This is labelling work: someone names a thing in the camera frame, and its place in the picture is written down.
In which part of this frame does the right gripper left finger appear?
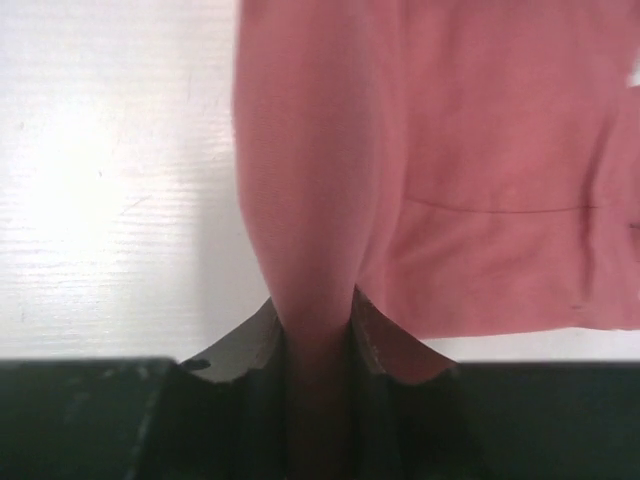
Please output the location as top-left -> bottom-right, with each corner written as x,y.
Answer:
1,303 -> 285,480

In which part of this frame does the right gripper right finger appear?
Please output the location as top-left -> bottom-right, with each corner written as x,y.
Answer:
350,292 -> 639,479

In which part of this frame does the pink t shirt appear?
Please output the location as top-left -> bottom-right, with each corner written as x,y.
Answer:
233,1 -> 639,479

